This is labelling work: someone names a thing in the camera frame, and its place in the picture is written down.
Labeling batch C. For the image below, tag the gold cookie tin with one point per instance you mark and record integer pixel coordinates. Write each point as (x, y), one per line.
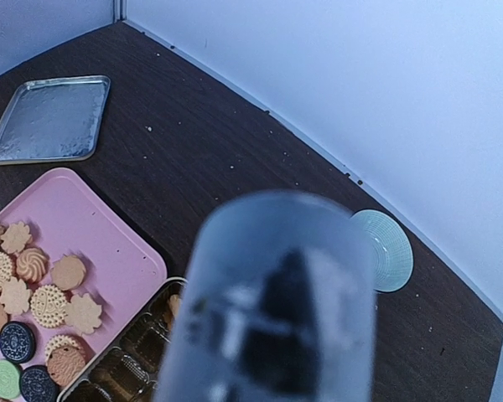
(127, 369)

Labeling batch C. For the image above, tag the swirl butter cookie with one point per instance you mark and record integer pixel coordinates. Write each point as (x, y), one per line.
(31, 265)

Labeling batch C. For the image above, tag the silver metal tin lid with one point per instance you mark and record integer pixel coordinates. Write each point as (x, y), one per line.
(53, 120)

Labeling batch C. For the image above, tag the aluminium corner post left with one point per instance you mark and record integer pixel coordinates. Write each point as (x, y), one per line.
(119, 10)

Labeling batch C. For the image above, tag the pink tray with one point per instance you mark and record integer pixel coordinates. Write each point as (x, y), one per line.
(123, 271)

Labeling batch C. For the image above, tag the green round cookie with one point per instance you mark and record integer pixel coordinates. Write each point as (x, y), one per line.
(9, 380)

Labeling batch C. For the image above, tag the pale blue ceramic bowl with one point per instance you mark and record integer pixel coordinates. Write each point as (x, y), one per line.
(393, 256)

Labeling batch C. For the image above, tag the black sandwich cookie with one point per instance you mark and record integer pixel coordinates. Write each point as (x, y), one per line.
(36, 385)
(17, 342)

